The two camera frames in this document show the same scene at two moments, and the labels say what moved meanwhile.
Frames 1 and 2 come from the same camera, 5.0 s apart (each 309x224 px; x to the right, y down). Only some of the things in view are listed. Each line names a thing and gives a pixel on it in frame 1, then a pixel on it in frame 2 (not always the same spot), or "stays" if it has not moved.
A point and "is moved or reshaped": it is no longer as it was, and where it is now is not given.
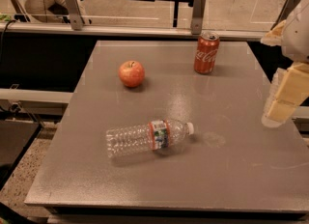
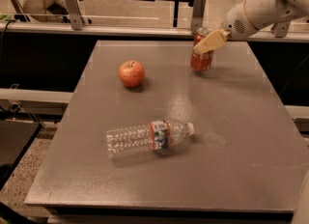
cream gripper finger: [289, 89] to [212, 41]
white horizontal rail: [35, 95] stays
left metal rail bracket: [73, 7] stays
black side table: [16, 136] stays
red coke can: [207, 46] is moved or reshaped
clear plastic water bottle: [145, 138] stays
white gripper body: [297, 38] to [236, 22]
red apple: [131, 73] stays
